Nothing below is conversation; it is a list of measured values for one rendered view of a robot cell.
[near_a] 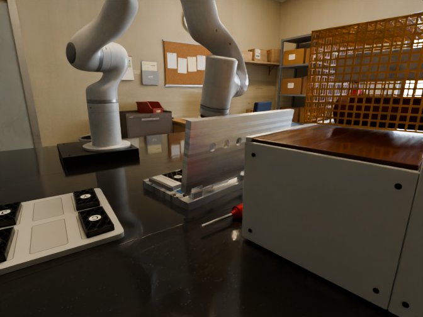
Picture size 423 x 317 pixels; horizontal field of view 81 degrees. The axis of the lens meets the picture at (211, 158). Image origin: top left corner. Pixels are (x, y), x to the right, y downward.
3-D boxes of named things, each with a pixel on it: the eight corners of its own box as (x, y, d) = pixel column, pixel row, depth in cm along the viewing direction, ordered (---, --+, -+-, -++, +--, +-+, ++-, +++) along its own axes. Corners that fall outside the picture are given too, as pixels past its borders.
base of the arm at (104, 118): (78, 145, 109) (72, 102, 104) (121, 140, 120) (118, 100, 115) (89, 153, 95) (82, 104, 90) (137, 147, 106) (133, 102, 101)
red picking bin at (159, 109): (148, 111, 356) (146, 101, 352) (164, 113, 336) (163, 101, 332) (136, 112, 339) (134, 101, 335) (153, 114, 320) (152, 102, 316)
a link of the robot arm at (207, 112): (216, 101, 76) (214, 111, 77) (194, 102, 70) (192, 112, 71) (236, 109, 71) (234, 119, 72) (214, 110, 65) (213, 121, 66)
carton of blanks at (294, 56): (282, 66, 439) (283, 51, 432) (289, 66, 449) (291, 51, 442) (302, 64, 405) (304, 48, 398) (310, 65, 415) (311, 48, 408)
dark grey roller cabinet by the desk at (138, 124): (164, 166, 395) (161, 109, 371) (179, 174, 359) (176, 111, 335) (120, 175, 355) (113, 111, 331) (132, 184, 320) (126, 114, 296)
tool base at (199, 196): (238, 158, 102) (239, 150, 101) (284, 170, 88) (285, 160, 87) (142, 187, 72) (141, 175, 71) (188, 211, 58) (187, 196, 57)
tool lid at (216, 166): (289, 108, 82) (294, 109, 81) (277, 161, 89) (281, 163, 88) (186, 119, 52) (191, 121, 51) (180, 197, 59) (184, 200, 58)
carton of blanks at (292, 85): (280, 94, 450) (281, 78, 443) (288, 94, 461) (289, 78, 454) (299, 94, 416) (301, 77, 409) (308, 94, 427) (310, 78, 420)
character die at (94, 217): (102, 211, 56) (102, 205, 56) (114, 229, 48) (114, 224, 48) (78, 216, 53) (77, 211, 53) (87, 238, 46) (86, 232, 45)
